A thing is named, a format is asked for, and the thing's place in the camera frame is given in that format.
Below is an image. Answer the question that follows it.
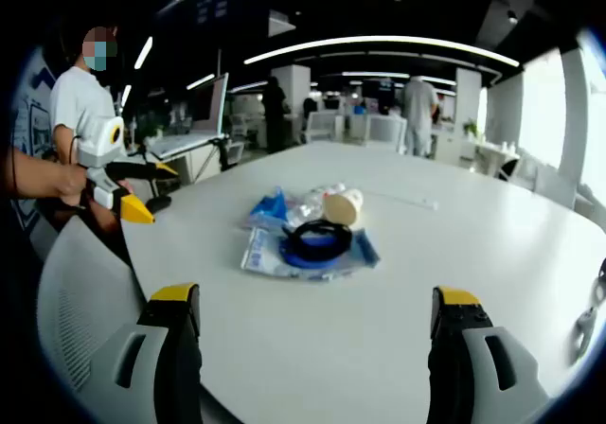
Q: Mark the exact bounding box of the grey controller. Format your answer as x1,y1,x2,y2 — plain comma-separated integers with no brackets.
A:
572,308,598,363

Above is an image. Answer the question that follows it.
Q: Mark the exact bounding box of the bag with blue oval pad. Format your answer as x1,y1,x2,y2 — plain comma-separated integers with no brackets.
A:
240,224,382,283

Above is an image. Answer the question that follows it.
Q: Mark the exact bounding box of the blue white wall poster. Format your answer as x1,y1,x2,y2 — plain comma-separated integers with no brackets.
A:
9,59,56,231

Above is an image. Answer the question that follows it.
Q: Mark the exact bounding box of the person's left hand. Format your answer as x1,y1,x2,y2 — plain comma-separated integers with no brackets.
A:
55,163,122,235

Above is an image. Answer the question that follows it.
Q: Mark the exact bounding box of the blue tissue packet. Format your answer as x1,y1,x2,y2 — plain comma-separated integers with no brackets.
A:
248,185,290,231

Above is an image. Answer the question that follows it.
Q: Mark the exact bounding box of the curved ceiling light strip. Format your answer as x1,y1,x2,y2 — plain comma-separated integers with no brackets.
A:
243,35,522,69

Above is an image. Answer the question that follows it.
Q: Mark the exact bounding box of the white side counter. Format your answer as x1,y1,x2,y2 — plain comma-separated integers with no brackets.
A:
472,139,521,161

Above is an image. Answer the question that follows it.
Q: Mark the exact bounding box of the clear plastic water bottle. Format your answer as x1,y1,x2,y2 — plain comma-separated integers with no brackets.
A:
286,182,349,230

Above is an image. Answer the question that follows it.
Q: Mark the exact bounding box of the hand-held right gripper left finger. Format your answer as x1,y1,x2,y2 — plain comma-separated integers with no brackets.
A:
92,281,204,424

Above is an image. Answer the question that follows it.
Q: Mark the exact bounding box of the white mesh office chair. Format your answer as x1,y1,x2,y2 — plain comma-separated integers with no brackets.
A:
36,214,152,411

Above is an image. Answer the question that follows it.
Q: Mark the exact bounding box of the white table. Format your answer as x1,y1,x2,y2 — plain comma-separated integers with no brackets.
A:
120,140,606,424

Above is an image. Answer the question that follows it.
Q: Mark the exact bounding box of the white power strip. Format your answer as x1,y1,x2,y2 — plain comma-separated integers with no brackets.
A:
364,187,440,211

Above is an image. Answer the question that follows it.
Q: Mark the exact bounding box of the black stand base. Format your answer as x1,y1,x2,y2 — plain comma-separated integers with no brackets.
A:
144,177,173,214

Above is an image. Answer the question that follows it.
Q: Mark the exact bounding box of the large open laptop display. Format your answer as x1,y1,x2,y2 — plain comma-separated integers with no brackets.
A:
146,72,231,160

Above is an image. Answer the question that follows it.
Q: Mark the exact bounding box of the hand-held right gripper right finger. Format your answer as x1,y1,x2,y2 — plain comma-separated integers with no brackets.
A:
427,285,553,424

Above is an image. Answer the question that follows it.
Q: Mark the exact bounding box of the ceiling air conditioner panel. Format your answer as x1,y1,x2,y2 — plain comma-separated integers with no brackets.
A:
267,9,297,38

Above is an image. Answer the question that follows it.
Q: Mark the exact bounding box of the black cable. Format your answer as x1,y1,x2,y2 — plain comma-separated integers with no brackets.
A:
282,219,354,262

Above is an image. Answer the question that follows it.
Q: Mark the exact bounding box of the printed paper cup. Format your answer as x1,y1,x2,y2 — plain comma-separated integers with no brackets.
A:
322,186,365,229

